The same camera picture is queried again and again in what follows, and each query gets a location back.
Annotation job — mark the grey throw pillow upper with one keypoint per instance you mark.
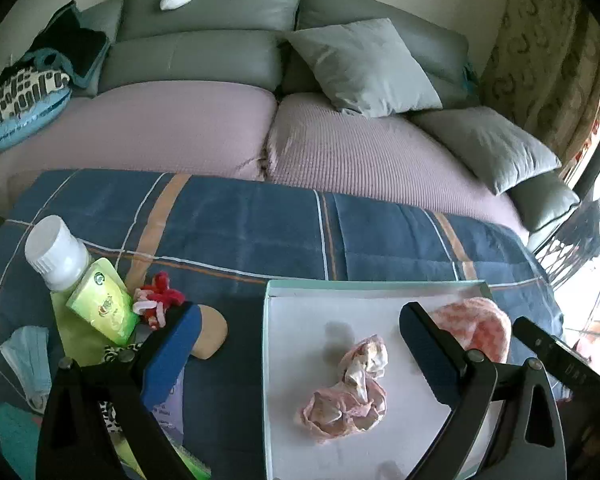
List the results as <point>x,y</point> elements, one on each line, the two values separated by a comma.
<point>365,69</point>

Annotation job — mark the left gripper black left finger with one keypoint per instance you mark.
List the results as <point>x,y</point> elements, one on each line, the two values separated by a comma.
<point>165,352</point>

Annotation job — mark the grey throw pillow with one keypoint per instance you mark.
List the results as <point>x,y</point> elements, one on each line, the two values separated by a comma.
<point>365,69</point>
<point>498,152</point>

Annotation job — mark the teal towel with pink patch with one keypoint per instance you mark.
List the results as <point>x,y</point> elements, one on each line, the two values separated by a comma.
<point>19,432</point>

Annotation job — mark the black white leopard scrunchie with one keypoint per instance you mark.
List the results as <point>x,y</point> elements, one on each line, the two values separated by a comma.
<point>106,408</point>

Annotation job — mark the black wire basket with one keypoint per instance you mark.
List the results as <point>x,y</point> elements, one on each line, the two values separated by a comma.
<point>574,243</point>

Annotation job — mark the blue patterned cushion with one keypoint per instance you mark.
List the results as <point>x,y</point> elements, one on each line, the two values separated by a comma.
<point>30,99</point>

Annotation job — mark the pink white knitted cloth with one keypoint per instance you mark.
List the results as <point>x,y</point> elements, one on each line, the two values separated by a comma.
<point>477,323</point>

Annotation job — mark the purple cartoon snack packet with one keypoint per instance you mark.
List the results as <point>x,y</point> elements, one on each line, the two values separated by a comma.
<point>169,414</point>

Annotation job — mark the grey leather sofa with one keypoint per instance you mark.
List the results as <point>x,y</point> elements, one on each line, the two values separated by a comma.
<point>244,42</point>

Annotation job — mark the patterned beige curtain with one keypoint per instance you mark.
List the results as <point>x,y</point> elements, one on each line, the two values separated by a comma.
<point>544,76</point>

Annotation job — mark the grey throw pillow lower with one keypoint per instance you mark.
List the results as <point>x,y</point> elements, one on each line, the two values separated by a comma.
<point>498,152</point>

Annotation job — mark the green tissue pack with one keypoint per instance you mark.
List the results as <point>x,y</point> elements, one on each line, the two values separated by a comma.
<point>102,300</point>

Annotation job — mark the light blue face mask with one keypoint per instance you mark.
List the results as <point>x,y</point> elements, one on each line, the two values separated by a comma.
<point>26,354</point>

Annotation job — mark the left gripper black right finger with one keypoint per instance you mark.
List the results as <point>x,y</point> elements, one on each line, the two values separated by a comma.
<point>436,352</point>

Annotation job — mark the red pink plush doll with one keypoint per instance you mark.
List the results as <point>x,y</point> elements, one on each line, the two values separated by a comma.
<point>152,301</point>

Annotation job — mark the beige oval sponge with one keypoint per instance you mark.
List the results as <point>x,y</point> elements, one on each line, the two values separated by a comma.
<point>213,333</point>

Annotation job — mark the white plastic pill bottle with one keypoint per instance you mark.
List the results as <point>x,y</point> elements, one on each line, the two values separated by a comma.
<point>56,254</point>

